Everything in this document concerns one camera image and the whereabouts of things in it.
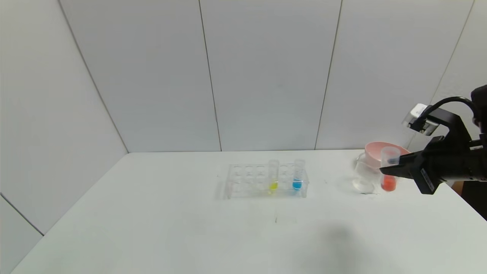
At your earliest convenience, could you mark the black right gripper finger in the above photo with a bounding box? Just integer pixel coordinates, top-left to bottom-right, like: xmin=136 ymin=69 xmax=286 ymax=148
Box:
xmin=379 ymin=163 xmax=419 ymax=180
xmin=387 ymin=151 xmax=418 ymax=166

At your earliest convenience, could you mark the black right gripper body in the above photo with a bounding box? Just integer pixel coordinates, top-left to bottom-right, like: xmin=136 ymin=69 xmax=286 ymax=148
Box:
xmin=410 ymin=135 xmax=473 ymax=195

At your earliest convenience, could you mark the test tube with red pigment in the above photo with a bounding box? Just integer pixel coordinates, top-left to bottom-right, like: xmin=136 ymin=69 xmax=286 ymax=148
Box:
xmin=380 ymin=146 xmax=401 ymax=192

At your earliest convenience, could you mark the test tube with yellow pigment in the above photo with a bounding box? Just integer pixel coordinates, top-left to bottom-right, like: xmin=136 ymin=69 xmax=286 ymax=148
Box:
xmin=267 ymin=160 xmax=279 ymax=193

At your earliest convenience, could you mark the clear glass beaker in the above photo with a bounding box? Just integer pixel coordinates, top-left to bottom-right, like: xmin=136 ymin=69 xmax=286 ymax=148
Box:
xmin=351 ymin=153 xmax=385 ymax=195

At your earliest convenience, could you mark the test tube with blue pigment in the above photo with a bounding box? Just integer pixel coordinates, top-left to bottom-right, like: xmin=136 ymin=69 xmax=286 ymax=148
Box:
xmin=293 ymin=159 xmax=306 ymax=191

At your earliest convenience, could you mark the clear acrylic test tube rack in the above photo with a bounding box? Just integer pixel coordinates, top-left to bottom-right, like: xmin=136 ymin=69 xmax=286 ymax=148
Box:
xmin=224 ymin=163 xmax=309 ymax=200

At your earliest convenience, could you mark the pink bowl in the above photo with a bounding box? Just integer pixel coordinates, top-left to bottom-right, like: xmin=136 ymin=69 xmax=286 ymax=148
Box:
xmin=364 ymin=142 xmax=412 ymax=172

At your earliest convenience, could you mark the dark background object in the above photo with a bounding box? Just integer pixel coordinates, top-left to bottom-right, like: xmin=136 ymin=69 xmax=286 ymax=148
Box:
xmin=455 ymin=181 xmax=487 ymax=222

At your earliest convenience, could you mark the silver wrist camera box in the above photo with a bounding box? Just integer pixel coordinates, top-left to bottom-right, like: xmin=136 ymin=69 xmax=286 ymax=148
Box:
xmin=402 ymin=103 xmax=439 ymax=136

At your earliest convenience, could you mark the black camera cable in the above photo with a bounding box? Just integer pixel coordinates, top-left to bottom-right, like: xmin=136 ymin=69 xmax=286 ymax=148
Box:
xmin=419 ymin=96 xmax=476 ymax=122

